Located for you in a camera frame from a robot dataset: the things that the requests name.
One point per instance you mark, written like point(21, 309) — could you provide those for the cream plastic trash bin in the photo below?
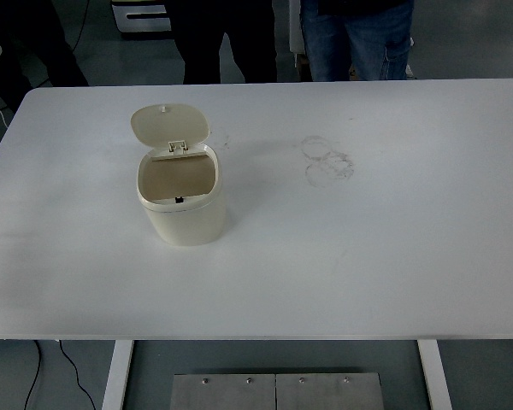
point(184, 222)

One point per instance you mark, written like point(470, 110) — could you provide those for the person in dark trousers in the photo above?
point(34, 38)
point(205, 30)

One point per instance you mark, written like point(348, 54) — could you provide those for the white and black machine base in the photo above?
point(141, 19)

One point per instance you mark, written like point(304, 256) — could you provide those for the white table leg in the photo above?
point(117, 376)
point(435, 376)

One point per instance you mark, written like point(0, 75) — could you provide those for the grey metal plate with screws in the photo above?
point(329, 395)
point(222, 395)

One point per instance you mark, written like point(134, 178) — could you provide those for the white panel furniture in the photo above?
point(297, 34)

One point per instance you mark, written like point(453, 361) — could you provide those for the person in blue jeans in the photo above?
point(367, 38)

